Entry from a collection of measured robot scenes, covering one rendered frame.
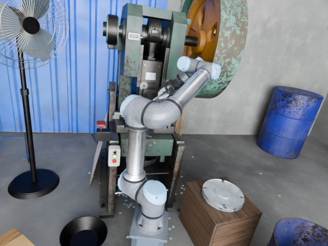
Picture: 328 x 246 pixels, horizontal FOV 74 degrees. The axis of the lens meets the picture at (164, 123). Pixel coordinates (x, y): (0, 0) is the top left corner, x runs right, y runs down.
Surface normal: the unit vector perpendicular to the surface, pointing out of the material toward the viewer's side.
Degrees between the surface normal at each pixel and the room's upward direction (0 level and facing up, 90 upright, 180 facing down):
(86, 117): 90
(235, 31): 76
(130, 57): 90
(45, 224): 0
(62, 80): 90
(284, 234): 88
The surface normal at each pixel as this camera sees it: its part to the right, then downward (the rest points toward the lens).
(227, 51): 0.24, 0.43
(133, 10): 0.27, -0.36
